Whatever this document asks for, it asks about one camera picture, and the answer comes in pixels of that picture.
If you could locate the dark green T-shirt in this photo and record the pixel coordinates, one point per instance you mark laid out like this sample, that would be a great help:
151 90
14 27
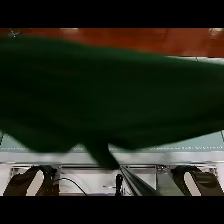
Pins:
100 93

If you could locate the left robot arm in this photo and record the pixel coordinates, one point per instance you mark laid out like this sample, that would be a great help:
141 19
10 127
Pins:
20 183

